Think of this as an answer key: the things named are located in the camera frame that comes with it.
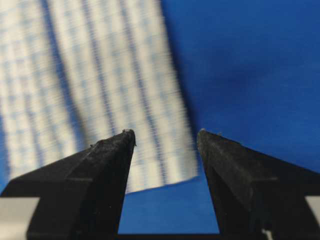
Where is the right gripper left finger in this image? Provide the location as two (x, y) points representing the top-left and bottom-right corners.
(0, 129), (136, 240)

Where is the blue white striped towel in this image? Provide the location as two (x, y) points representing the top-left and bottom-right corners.
(0, 0), (198, 193)

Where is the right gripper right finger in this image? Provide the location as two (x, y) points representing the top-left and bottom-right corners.
(197, 130), (320, 240)

